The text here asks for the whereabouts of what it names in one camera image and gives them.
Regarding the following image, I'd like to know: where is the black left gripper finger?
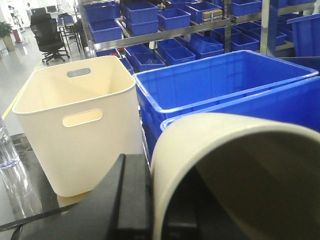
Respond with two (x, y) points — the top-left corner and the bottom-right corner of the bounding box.
(15, 154), (153, 240)

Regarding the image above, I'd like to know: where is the beige plastic cup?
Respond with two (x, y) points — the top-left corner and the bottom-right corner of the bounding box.
(151, 113), (320, 240)

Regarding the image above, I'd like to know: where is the cream plastic bin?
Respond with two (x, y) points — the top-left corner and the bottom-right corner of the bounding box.
(12, 55), (143, 197)

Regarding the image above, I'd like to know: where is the rear large blue bin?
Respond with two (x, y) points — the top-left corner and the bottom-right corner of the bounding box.
(133, 50), (320, 154)

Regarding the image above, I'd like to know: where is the large blue bin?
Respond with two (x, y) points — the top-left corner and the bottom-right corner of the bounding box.
(133, 50), (320, 154)
(160, 76), (320, 132)

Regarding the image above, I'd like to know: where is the front large blue bin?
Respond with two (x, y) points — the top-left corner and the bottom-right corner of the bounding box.
(160, 76), (320, 132)

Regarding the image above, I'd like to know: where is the clear water bottle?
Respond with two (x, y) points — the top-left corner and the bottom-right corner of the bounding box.
(0, 118), (20, 170)

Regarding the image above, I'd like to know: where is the metal shelf with bins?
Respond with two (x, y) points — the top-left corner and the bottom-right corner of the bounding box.
(78, 0), (314, 58)

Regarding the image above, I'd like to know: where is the black office chair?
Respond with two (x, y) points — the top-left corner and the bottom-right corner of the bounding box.
(30, 13), (70, 66)

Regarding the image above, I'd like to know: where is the potted plant gold pot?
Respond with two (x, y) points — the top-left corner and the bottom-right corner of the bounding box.
(0, 21), (15, 52)

